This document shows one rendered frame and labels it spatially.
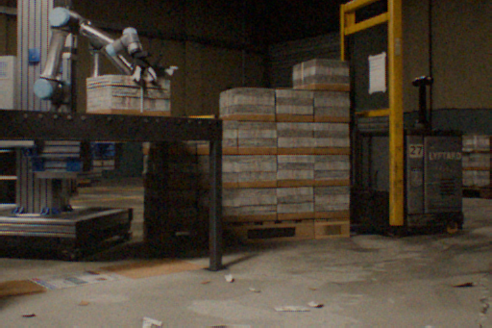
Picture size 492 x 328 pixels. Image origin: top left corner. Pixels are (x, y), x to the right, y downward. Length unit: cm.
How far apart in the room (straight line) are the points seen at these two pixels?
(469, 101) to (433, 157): 582
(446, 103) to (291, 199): 670
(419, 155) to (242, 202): 138
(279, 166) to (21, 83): 180
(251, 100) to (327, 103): 59
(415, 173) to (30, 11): 290
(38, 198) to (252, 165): 141
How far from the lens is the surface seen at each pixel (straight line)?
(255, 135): 407
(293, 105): 419
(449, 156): 471
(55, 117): 265
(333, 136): 433
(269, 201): 411
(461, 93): 1047
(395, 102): 439
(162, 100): 335
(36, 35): 401
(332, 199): 434
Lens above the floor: 63
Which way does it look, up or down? 1 degrees up
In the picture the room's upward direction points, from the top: straight up
